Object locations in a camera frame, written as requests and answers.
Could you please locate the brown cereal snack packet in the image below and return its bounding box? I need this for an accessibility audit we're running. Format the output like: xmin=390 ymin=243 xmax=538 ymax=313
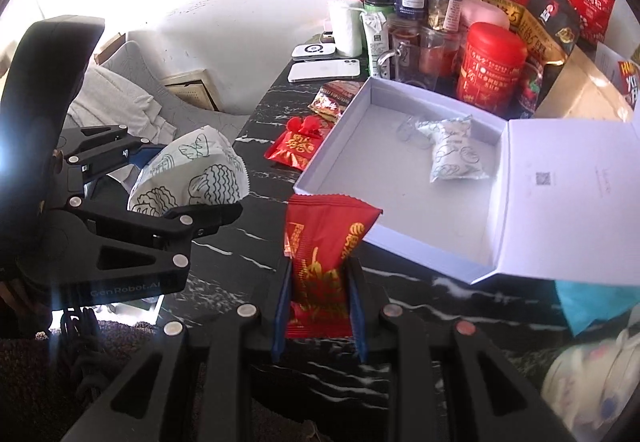
xmin=308 ymin=89 xmax=351 ymax=123

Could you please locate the green and white carton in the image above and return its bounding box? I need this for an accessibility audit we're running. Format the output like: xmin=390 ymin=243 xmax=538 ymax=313
xmin=361 ymin=12 xmax=391 ymax=78

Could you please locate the person's left forearm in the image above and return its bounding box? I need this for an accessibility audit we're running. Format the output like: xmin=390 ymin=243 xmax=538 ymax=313
xmin=0 ymin=319 xmax=151 ymax=442

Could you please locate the red tin can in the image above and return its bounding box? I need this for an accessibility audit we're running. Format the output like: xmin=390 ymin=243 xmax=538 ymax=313
xmin=456 ymin=22 xmax=529 ymax=117

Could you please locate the white printed bread packet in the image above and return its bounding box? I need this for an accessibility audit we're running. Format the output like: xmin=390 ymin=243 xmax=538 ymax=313
xmin=127 ymin=126 xmax=249 ymax=217
xmin=414 ymin=114 xmax=492 ymax=183

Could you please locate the white tissue roll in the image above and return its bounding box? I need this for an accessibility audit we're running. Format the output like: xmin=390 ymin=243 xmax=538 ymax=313
xmin=327 ymin=0 xmax=364 ymax=57

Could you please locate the black braided cord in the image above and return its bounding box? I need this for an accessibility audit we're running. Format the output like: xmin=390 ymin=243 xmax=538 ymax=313
xmin=57 ymin=306 xmax=103 ymax=403

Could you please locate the red goji berry bag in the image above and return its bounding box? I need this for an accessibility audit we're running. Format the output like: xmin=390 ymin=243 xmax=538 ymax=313
xmin=560 ymin=0 xmax=616 ymax=47

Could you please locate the clear plastic clip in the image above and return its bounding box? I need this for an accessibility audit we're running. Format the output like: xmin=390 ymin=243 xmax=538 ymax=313
xmin=396 ymin=116 xmax=432 ymax=151

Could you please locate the red candy packet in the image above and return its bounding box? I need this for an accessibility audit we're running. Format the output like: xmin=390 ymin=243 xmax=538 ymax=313
xmin=283 ymin=193 xmax=384 ymax=340
xmin=263 ymin=119 xmax=327 ymax=171

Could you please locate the jar of dried slices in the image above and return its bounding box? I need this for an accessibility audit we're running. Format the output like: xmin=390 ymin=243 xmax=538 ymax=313
xmin=427 ymin=0 xmax=463 ymax=35

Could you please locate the white power bank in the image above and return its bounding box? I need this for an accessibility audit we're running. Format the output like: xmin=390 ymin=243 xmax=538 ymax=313
xmin=291 ymin=42 xmax=337 ymax=61

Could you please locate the red and black leaflet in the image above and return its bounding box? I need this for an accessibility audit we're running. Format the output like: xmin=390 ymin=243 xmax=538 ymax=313
xmin=616 ymin=59 xmax=640 ymax=110

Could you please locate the cream cartoon water bottle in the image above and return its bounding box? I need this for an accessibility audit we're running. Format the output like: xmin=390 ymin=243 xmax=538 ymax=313
xmin=540 ymin=322 xmax=640 ymax=442

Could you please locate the clear glass mug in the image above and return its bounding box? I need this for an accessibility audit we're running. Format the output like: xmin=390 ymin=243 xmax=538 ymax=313
xmin=376 ymin=19 xmax=461 ymax=92

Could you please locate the white gift box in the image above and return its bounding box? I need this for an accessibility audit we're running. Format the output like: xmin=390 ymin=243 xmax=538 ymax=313
xmin=292 ymin=76 xmax=640 ymax=286

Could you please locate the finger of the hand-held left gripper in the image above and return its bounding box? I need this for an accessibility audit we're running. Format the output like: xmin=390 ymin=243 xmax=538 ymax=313
xmin=69 ymin=195 xmax=245 ymax=273
xmin=52 ymin=123 xmax=165 ymax=186

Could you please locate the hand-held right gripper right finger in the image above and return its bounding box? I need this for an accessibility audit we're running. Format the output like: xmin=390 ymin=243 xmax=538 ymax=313
xmin=347 ymin=260 xmax=577 ymax=442

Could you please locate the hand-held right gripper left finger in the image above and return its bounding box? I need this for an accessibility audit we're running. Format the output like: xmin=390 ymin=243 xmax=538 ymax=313
xmin=59 ymin=261 xmax=294 ymax=442

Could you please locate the white smartphone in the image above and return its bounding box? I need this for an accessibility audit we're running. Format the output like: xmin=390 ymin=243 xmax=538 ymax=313
xmin=287 ymin=59 xmax=362 ymax=84

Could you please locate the black oat bag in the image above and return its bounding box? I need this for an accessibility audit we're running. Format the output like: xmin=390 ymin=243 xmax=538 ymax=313
xmin=520 ymin=0 xmax=583 ymax=120

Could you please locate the gold framed board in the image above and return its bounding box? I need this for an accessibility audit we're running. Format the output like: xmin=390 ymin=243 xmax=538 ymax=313
xmin=159 ymin=69 xmax=224 ymax=111

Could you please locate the pink plastic jar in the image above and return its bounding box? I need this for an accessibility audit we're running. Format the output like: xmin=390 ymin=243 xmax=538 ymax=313
xmin=459 ymin=0 xmax=511 ymax=35

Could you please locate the brown paper bag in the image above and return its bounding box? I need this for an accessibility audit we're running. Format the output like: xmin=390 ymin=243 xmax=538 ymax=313
xmin=532 ymin=44 xmax=633 ymax=123

